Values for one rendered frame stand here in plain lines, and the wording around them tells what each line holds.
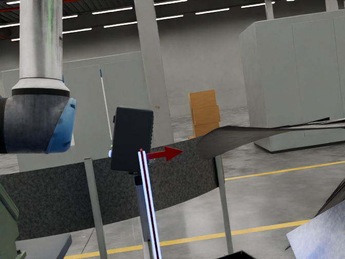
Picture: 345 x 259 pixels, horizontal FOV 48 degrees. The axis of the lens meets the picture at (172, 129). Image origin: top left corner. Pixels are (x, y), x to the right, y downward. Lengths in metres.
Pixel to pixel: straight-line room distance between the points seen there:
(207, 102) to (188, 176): 6.18
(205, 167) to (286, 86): 4.34
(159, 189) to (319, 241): 1.92
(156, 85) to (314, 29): 3.25
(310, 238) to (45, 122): 0.53
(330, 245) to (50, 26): 0.65
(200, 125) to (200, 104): 0.47
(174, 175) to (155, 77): 2.53
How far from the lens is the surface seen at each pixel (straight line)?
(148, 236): 1.18
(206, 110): 8.76
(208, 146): 0.64
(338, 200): 0.79
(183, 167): 2.61
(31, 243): 0.91
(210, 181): 2.82
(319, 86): 7.10
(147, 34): 4.99
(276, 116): 6.88
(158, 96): 4.93
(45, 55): 0.84
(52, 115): 0.81
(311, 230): 0.69
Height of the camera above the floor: 1.27
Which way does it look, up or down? 5 degrees down
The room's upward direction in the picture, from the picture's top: 8 degrees counter-clockwise
